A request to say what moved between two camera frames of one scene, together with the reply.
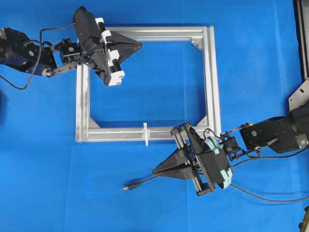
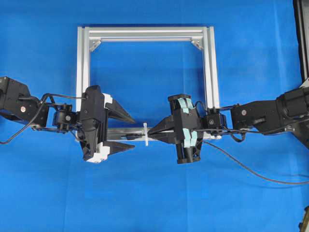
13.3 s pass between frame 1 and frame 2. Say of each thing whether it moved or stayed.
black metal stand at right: stayed
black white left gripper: moved
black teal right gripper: moved
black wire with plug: moved
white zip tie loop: stayed
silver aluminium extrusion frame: stayed
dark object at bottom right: stayed
